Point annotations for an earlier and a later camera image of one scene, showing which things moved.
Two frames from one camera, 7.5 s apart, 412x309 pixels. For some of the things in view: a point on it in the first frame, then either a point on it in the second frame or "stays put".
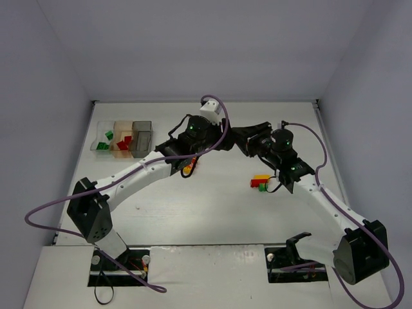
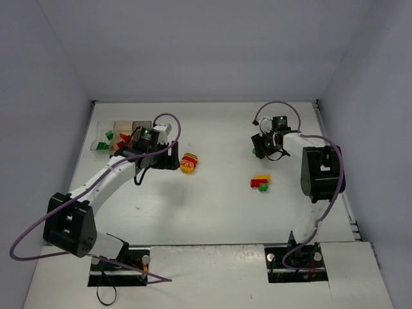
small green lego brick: (109, 134) stays put
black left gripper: (222, 138) to (166, 158)
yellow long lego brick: (262, 177) stays put
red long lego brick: (255, 183) stays put
